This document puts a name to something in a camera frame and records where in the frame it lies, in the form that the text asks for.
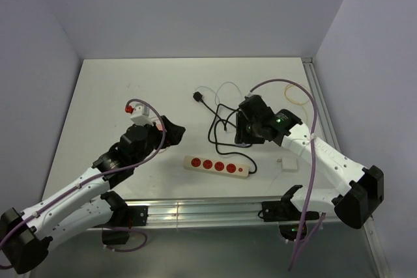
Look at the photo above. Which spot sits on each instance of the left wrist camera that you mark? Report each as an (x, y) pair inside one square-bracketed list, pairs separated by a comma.
[(139, 114)]

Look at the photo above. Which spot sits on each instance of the white charger adapter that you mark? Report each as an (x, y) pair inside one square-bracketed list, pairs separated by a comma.
[(288, 164)]

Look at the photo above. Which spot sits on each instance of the beige power strip red sockets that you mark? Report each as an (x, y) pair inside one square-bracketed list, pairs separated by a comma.
[(212, 166)]

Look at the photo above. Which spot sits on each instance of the aluminium mounting rail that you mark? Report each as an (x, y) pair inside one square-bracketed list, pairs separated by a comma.
[(231, 212)]

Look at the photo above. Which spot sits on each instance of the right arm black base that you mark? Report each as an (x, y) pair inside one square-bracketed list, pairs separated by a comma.
[(283, 210)]

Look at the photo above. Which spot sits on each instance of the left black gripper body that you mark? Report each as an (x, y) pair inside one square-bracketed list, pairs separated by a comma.
[(154, 141)]

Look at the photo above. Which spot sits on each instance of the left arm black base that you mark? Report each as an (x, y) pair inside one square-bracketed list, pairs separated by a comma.
[(121, 222)]

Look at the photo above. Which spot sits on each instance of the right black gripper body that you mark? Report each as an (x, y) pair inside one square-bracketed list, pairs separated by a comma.
[(247, 131)]

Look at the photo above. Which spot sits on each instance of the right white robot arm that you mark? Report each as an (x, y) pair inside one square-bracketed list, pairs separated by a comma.
[(356, 190)]

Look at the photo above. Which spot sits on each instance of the right side aluminium rail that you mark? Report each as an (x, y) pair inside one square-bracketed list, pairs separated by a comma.
[(324, 117)]

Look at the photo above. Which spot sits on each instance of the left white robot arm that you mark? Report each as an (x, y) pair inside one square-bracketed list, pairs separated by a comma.
[(28, 236)]

